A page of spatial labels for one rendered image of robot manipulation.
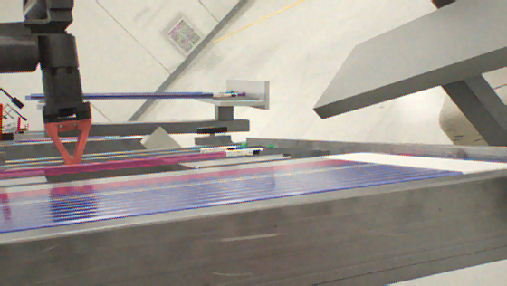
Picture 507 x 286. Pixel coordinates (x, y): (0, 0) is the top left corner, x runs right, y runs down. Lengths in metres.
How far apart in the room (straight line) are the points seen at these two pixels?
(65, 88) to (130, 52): 7.73
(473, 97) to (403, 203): 0.85
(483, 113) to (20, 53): 0.90
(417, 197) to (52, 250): 0.22
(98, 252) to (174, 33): 8.50
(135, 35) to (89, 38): 0.69
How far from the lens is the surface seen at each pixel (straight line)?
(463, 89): 1.19
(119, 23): 8.62
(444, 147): 0.57
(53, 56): 0.86
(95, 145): 1.74
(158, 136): 1.28
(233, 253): 0.31
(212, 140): 1.01
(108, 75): 8.48
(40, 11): 0.88
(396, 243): 0.36
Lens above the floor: 1.03
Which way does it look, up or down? 17 degrees down
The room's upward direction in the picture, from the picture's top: 45 degrees counter-clockwise
